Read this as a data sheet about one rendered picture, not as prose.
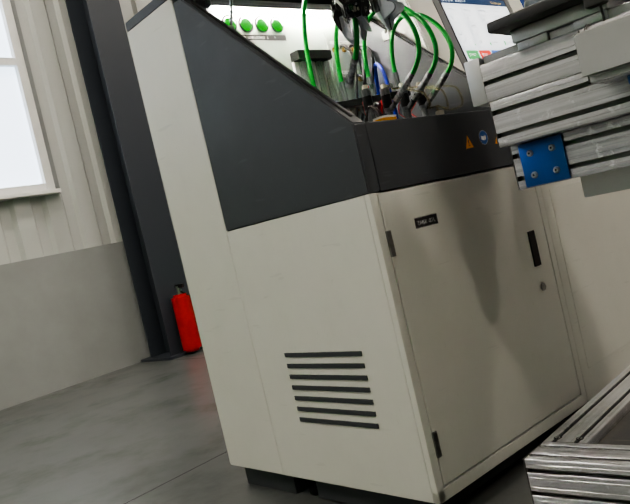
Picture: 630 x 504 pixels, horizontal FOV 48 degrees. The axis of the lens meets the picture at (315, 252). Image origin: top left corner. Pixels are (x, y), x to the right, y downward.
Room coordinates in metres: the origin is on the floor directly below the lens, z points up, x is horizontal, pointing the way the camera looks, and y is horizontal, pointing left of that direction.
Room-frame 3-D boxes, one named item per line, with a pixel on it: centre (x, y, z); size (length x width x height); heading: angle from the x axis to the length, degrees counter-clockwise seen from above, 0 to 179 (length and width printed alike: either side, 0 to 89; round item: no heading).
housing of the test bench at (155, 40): (2.56, -0.20, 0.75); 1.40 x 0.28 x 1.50; 131
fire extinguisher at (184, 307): (5.52, 1.11, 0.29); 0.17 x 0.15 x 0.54; 137
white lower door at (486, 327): (1.79, -0.41, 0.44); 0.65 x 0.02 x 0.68; 131
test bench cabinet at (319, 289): (2.01, -0.22, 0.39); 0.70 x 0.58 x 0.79; 131
